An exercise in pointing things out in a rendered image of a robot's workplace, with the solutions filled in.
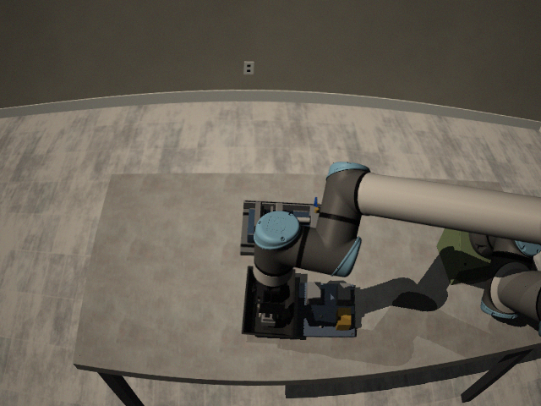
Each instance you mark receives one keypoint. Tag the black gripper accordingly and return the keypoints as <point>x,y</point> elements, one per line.
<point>273,300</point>

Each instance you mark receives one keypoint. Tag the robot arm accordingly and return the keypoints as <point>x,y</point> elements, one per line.
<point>510,221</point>

